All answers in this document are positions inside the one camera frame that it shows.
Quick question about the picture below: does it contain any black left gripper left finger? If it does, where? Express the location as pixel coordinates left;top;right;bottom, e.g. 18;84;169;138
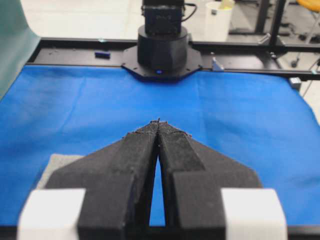
45;121;159;240

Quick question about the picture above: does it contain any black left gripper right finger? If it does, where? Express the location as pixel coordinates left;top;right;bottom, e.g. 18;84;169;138
157;122;263;240

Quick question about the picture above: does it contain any grey sponge pad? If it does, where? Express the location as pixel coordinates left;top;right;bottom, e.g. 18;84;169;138
36;153;84;189

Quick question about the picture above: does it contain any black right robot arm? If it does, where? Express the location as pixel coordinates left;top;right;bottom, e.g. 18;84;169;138
121;0;203;82

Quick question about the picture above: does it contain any blue table cloth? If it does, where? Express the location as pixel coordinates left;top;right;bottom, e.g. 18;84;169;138
0;66;320;226

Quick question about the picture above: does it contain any small blue clip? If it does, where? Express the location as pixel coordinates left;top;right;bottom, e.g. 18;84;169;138
94;51;111;59

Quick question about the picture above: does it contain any white bucket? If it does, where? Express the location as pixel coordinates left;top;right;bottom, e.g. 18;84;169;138
204;0;235;42

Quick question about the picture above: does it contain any teal backdrop sheet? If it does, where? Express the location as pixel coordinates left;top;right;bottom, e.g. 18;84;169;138
0;0;41;98

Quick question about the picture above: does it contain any silver corner bracket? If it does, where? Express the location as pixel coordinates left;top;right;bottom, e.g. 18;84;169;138
212;57;225;72

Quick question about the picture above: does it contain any black table frame rail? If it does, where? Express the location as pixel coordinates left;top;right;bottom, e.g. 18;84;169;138
27;38;320;81

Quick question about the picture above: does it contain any black metal rack frame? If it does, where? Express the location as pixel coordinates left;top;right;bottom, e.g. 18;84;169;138
228;0;320;48

